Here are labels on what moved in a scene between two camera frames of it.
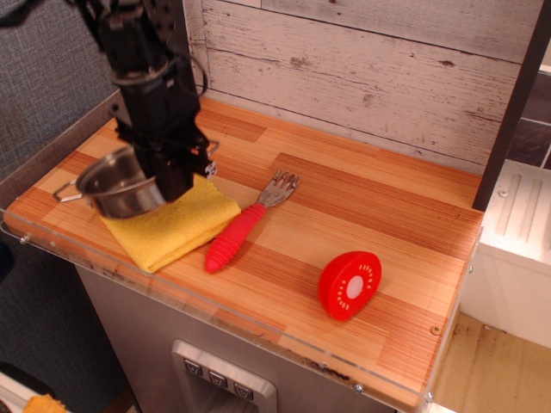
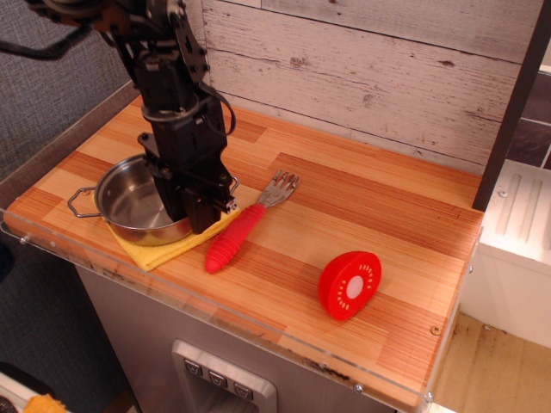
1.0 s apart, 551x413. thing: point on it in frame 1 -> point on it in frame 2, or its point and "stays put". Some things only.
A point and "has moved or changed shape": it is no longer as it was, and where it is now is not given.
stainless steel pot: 114,182 has moved or changed shape
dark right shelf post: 532,56 stays put
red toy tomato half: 346,281 stays put
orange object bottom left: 43,403 stays put
